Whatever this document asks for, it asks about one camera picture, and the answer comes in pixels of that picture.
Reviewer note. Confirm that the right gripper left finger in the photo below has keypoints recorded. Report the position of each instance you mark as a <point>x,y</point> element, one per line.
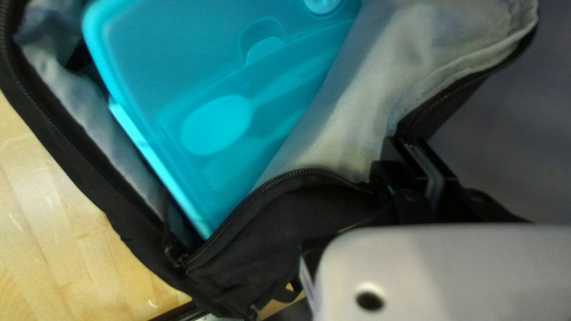
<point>408,205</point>

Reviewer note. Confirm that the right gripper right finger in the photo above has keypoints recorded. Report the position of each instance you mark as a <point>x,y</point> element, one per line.
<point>473,207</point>

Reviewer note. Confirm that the black backpack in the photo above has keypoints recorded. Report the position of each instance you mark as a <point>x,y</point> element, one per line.
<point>267,240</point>

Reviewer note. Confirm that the translucent teal lunch box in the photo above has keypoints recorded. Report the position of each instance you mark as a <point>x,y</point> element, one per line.
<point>200,89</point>

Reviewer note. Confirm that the black frame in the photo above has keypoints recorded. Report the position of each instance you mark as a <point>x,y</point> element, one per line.
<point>176,314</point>

